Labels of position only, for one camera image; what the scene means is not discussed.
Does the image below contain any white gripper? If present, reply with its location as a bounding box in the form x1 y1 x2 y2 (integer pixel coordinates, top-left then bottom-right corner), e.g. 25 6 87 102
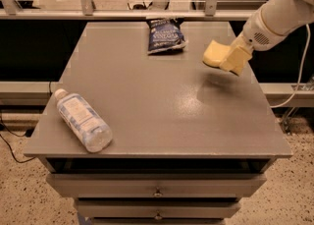
219 9 285 76

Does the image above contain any yellow sponge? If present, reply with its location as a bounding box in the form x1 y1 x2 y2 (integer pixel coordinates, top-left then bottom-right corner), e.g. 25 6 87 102
203 40 230 68

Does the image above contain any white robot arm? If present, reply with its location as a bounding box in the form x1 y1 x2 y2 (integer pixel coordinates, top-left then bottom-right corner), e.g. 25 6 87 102
219 0 314 75

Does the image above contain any blue chip bag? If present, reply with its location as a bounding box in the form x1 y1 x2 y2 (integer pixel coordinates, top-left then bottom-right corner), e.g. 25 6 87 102
146 18 186 54

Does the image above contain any grey drawer cabinet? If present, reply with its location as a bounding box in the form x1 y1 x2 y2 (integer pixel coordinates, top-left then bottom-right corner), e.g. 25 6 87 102
25 22 291 225

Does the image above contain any upper grey drawer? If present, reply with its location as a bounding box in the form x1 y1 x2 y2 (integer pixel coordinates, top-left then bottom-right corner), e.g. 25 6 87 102
46 174 266 198

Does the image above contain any grey drawer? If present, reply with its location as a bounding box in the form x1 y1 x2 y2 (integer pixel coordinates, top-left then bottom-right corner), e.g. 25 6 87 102
46 174 266 198
75 199 240 219

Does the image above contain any upper drawer knob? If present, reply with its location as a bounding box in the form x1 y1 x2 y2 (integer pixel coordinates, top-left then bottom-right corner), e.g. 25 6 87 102
153 188 163 197

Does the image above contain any drawer knob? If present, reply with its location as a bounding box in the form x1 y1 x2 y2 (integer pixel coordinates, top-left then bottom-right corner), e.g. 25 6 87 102
153 188 163 197
154 212 163 220

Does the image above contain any clear plastic water bottle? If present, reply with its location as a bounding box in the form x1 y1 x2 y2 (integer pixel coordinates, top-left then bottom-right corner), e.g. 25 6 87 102
54 88 113 153

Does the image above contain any lower drawer knob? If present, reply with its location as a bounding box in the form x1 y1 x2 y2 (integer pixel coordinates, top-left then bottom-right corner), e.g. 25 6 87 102
154 212 163 220

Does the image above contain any lower grey drawer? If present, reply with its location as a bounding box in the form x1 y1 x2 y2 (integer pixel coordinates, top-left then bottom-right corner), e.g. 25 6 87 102
75 199 240 219

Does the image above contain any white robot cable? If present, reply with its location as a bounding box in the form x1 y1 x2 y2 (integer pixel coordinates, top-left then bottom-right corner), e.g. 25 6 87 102
269 23 312 109

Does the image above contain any metal frame rail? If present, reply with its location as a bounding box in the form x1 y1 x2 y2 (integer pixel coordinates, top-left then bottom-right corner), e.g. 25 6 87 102
0 9 254 21

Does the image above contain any black floor cable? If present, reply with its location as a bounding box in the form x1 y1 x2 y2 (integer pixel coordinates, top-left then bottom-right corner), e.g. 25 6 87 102
0 117 36 164

